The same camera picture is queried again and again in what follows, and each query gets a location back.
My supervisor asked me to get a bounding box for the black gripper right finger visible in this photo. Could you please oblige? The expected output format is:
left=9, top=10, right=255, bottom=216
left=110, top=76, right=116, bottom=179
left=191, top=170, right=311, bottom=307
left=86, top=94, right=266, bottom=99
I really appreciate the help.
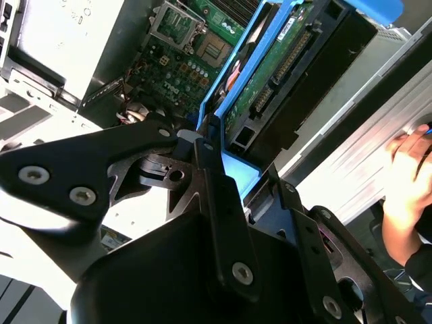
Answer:
left=242, top=165, right=426, bottom=324

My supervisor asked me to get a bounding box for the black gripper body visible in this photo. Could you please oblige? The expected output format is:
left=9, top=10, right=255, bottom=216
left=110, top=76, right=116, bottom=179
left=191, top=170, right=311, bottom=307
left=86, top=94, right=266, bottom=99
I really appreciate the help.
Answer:
left=70, top=157, right=318, bottom=324

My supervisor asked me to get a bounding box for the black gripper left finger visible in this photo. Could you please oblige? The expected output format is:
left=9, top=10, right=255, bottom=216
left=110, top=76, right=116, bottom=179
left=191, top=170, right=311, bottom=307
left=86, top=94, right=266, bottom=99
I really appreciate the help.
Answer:
left=0, top=119, right=256, bottom=301

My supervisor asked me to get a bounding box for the hard disk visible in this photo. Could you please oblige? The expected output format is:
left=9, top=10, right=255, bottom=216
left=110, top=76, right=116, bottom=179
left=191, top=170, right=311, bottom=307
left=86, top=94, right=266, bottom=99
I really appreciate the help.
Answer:
left=195, top=0, right=406, bottom=217

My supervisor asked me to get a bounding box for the person's bare hand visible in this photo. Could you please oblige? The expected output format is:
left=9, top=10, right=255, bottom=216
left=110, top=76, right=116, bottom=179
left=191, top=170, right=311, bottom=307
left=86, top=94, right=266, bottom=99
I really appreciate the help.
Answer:
left=381, top=123, right=432, bottom=268

